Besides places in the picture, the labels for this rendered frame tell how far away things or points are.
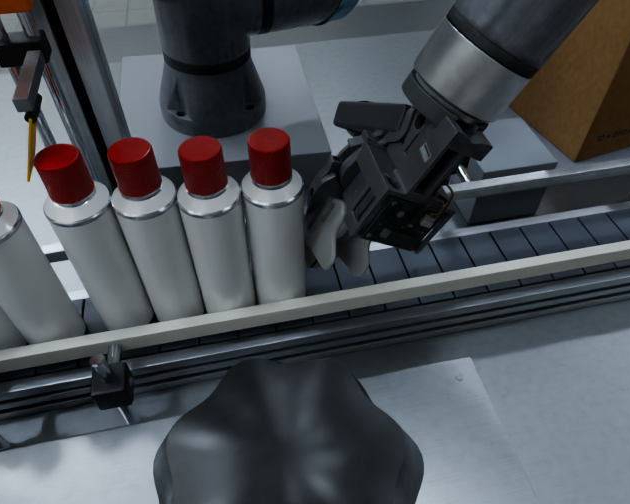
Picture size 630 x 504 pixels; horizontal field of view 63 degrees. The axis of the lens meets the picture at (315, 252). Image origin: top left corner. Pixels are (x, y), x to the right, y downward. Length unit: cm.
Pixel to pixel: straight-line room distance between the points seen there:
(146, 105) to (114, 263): 39
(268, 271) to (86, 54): 24
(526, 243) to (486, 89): 30
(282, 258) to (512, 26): 25
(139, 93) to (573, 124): 63
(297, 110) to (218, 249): 39
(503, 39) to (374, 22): 84
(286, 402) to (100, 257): 33
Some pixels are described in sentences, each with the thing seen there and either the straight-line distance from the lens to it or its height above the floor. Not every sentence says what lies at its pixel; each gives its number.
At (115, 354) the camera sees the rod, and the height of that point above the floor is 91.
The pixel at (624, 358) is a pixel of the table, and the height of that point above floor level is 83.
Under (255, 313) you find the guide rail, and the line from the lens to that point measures 50.
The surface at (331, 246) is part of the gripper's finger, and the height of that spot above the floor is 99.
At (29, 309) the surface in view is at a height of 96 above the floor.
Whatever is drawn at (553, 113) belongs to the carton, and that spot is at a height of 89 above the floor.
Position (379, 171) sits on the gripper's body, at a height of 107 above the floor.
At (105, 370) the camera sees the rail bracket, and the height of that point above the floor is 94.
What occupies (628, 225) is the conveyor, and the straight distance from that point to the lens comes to 72.
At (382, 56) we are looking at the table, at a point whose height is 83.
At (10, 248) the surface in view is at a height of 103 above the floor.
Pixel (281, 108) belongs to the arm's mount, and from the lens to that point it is 79.
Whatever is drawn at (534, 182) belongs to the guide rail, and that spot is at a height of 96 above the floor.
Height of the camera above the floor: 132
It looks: 48 degrees down
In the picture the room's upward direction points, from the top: straight up
